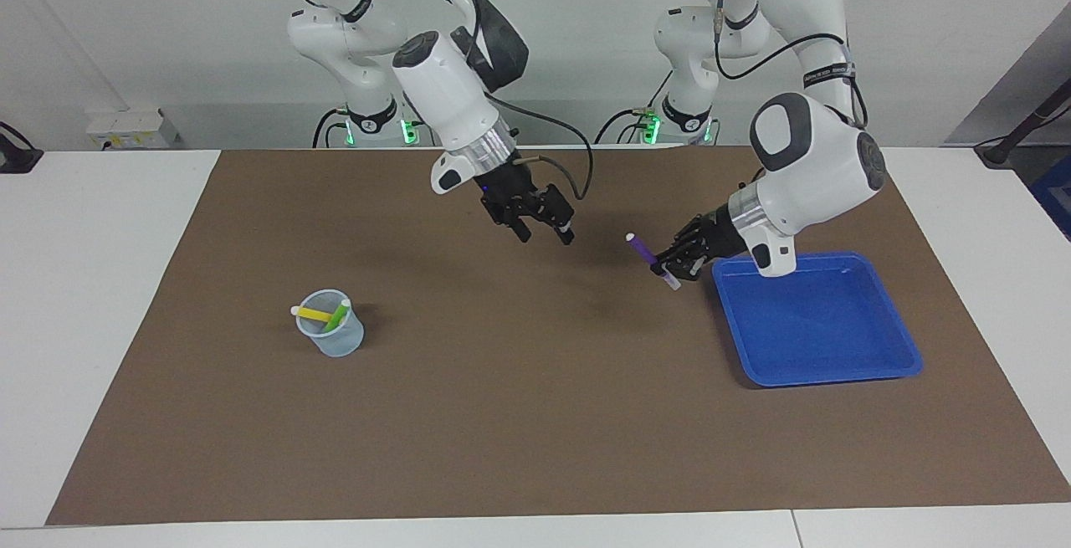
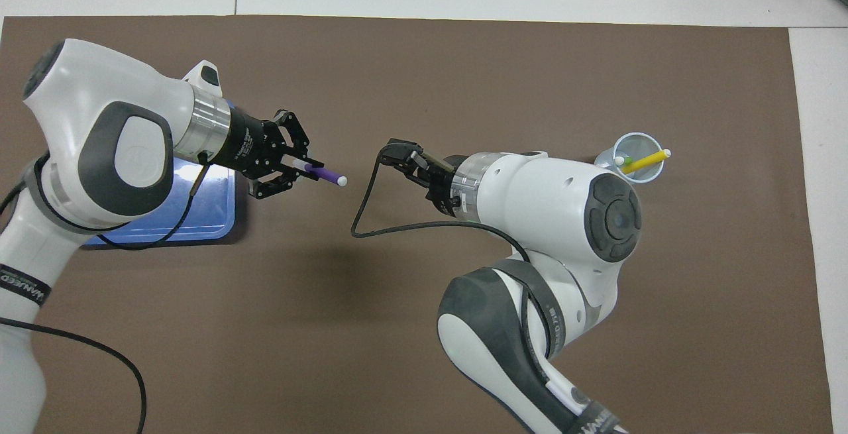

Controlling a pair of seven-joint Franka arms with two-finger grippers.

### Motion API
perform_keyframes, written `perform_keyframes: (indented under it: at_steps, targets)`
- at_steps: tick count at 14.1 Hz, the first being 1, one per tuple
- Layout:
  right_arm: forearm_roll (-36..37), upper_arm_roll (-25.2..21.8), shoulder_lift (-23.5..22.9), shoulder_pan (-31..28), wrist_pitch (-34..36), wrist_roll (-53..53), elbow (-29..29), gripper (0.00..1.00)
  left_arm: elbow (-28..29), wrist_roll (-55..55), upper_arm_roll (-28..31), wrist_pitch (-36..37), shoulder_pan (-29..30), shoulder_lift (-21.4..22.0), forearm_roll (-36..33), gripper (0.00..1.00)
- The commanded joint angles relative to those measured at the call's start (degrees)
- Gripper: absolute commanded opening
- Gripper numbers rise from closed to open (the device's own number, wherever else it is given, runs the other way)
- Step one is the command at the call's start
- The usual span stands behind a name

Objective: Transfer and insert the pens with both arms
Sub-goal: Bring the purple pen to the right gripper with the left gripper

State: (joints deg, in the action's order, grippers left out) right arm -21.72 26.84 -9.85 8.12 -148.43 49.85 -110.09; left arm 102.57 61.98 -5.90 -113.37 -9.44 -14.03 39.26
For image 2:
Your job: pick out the blue plastic tray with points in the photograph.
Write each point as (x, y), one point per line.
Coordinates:
(212, 222)

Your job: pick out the translucent plastic cup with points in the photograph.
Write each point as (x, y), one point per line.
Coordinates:
(646, 146)

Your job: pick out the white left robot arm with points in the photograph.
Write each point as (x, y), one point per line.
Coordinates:
(86, 89)

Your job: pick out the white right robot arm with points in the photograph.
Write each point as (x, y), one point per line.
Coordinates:
(550, 202)

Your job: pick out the purple marker pen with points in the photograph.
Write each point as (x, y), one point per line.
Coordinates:
(324, 174)

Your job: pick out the brown table mat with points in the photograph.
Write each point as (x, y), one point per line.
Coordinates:
(424, 354)

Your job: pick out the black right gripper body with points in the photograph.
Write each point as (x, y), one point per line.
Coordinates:
(440, 185)

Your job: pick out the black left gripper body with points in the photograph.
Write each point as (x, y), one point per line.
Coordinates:
(252, 146)

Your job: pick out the yellow marker pen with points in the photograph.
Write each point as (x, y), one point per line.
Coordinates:
(646, 161)

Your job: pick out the green marker pen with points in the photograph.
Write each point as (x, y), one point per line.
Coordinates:
(628, 158)

